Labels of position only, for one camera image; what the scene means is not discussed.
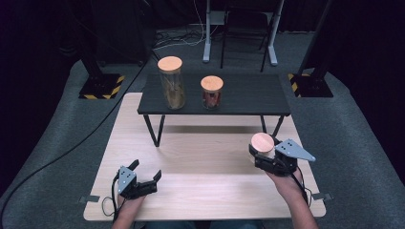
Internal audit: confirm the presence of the tall glass jar wooden lid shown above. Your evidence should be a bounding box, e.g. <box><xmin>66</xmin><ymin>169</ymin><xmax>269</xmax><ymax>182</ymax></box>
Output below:
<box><xmin>157</xmin><ymin>55</ymin><xmax>186</xmax><ymax>111</ymax></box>

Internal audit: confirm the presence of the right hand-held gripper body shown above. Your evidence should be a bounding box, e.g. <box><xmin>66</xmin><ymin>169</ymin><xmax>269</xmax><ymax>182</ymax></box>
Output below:
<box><xmin>253</xmin><ymin>138</ymin><xmax>317</xmax><ymax>177</ymax></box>

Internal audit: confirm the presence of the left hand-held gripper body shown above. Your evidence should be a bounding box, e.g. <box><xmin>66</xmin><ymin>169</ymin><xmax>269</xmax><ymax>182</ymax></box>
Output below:
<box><xmin>117</xmin><ymin>166</ymin><xmax>159</xmax><ymax>200</ymax></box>

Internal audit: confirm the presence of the small black shelf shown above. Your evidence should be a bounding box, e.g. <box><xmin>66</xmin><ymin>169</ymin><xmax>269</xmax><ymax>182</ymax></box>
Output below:
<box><xmin>137</xmin><ymin>73</ymin><xmax>291</xmax><ymax>149</ymax></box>

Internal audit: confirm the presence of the black stand with striped base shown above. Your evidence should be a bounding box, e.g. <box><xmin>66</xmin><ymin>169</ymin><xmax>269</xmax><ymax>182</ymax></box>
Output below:
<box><xmin>75</xmin><ymin>37</ymin><xmax>126</xmax><ymax>100</ymax></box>
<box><xmin>288</xmin><ymin>0</ymin><xmax>335</xmax><ymax>98</ymax></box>

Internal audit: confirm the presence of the left hand-held gripper cable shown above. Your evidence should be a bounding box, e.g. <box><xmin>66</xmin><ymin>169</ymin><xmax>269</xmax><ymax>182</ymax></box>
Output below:
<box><xmin>101</xmin><ymin>176</ymin><xmax>120</xmax><ymax>223</ymax></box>

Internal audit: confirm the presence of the bundle of black cables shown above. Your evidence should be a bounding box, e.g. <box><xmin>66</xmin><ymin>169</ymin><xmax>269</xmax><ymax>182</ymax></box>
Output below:
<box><xmin>154</xmin><ymin>28</ymin><xmax>204</xmax><ymax>49</ymax></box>

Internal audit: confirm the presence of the grey table bracket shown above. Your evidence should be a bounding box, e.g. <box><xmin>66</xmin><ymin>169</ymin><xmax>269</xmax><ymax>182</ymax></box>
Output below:
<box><xmin>78</xmin><ymin>195</ymin><xmax>100</xmax><ymax>204</ymax></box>
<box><xmin>311</xmin><ymin>191</ymin><xmax>333</xmax><ymax>201</ymax></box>

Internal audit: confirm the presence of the black equipment cart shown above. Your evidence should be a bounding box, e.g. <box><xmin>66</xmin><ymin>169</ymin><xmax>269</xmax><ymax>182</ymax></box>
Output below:
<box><xmin>90</xmin><ymin>0</ymin><xmax>157</xmax><ymax>67</ymax></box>

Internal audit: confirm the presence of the medium glass jar wooden lid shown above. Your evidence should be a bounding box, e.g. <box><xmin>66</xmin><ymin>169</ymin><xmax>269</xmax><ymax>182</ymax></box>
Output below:
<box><xmin>200</xmin><ymin>74</ymin><xmax>224</xmax><ymax>111</ymax></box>

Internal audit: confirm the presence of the person's left hand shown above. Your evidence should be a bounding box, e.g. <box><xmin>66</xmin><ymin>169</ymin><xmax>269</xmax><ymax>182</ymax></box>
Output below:
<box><xmin>117</xmin><ymin>194</ymin><xmax>147</xmax><ymax>213</ymax></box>

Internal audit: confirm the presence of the white desk frame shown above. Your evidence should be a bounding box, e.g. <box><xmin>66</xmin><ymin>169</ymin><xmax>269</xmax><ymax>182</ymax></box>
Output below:
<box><xmin>202</xmin><ymin>0</ymin><xmax>286</xmax><ymax>67</ymax></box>

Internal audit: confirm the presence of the hand-held gripper cable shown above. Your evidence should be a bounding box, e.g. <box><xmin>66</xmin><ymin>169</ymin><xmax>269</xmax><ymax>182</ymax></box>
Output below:
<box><xmin>101</xmin><ymin>176</ymin><xmax>120</xmax><ymax>223</ymax></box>
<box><xmin>290</xmin><ymin>171</ymin><xmax>314</xmax><ymax>208</ymax></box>

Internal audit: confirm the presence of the person's right hand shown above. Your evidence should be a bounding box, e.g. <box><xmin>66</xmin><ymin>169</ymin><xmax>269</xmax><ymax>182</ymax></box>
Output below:
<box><xmin>266</xmin><ymin>170</ymin><xmax>305</xmax><ymax>199</ymax></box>

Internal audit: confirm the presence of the black chair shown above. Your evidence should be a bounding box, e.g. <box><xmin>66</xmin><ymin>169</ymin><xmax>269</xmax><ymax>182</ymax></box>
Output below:
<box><xmin>220</xmin><ymin>0</ymin><xmax>275</xmax><ymax>73</ymax></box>

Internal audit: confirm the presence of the long black floor cable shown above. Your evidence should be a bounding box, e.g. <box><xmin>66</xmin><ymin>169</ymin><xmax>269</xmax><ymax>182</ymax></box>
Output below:
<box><xmin>0</xmin><ymin>47</ymin><xmax>160</xmax><ymax>220</ymax></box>

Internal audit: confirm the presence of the white floor cable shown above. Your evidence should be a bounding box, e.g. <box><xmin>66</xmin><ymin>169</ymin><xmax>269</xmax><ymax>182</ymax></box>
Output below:
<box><xmin>156</xmin><ymin>0</ymin><xmax>208</xmax><ymax>51</ymax></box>

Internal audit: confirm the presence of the right hand-held gripper cable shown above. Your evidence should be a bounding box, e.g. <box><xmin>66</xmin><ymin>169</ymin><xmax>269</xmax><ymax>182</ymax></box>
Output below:
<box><xmin>290</xmin><ymin>171</ymin><xmax>314</xmax><ymax>208</ymax></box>

